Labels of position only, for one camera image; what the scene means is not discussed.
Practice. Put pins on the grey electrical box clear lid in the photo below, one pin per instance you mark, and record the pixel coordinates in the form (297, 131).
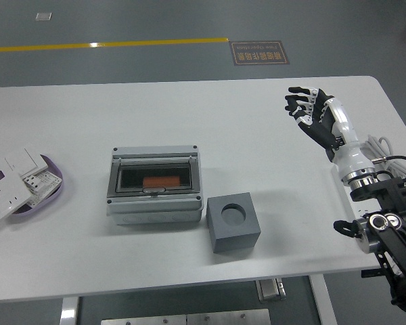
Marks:
(155, 206)

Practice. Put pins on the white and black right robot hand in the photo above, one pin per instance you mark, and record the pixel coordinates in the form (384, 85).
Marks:
(341, 122)

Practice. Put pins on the brown floor sign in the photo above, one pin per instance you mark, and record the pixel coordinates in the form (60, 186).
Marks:
(260, 53)

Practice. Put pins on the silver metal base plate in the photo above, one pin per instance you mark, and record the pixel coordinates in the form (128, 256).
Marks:
(189, 319)

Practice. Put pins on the purple tray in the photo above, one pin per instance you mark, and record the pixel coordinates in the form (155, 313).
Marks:
(37, 210)

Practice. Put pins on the orange cylinder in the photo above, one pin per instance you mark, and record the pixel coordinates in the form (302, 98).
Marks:
(160, 181)

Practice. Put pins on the white perforated panel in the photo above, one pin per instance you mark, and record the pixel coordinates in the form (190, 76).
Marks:
(51, 181)

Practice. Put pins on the large white socket panel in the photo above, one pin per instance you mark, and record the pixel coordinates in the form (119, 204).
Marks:
(3, 199)

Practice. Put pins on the small silver floor plate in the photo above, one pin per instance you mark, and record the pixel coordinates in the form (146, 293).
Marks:
(43, 16)

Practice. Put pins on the grey metal bracket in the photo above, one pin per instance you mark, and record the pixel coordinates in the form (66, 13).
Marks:
(270, 290)

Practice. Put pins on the grey cube with round hole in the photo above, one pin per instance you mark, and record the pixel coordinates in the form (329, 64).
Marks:
(233, 240)

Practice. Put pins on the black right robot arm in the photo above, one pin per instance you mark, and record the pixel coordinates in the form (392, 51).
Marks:
(396, 193)

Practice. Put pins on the white switch plate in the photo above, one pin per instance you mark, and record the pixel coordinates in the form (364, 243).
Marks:
(20, 160)

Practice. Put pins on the black table control panel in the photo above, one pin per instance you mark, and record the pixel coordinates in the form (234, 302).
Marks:
(370, 273)

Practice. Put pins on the small white socket module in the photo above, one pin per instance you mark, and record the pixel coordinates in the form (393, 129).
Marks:
(32, 183)

